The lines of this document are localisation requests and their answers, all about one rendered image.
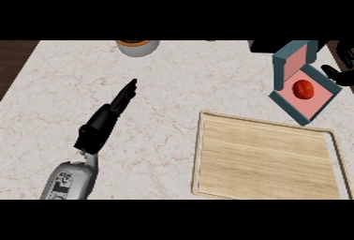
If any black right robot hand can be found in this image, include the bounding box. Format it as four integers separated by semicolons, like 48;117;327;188
321;40;354;87

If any red tomato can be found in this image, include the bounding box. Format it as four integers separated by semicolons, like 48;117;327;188
293;79;318;100

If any teal cardboard box pink inside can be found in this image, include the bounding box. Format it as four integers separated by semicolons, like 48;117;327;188
269;40;344;128

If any pale wooden tray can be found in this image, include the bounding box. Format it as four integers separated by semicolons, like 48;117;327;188
190;110;354;201

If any black appliance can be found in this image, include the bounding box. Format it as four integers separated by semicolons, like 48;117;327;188
249;40;331;54

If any grey pot orange rim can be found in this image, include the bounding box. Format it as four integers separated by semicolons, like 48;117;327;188
116;40;163;58

